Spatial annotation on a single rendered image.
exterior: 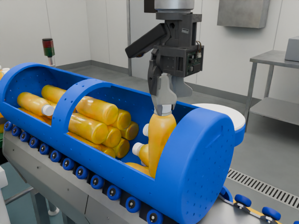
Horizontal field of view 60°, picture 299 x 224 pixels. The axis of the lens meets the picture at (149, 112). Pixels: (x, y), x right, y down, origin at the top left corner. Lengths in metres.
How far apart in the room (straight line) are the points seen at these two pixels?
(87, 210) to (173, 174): 0.43
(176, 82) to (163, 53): 0.10
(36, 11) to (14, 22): 0.51
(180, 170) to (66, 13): 5.78
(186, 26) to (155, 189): 0.34
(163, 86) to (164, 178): 0.19
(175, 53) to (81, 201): 0.60
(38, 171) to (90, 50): 5.58
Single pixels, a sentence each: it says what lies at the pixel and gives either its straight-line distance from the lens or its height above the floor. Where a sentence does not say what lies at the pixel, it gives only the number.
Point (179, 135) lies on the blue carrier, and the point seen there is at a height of 1.21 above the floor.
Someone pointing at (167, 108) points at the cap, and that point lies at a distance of 0.57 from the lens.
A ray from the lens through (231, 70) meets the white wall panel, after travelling 4.19.
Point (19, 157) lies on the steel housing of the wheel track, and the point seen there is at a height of 0.87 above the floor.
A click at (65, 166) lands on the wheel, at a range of 0.94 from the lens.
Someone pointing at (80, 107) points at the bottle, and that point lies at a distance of 0.88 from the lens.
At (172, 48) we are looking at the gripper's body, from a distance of 0.50.
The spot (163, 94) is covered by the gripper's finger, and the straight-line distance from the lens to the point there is 0.53.
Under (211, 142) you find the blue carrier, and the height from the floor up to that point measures 1.18.
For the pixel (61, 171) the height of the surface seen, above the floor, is 0.92.
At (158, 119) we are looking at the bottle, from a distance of 0.58.
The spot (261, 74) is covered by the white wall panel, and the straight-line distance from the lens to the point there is 4.03.
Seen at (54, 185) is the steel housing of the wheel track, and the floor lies 0.86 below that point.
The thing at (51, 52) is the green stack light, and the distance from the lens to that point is 1.74.
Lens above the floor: 1.47
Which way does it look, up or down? 23 degrees down
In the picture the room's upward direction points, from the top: straight up
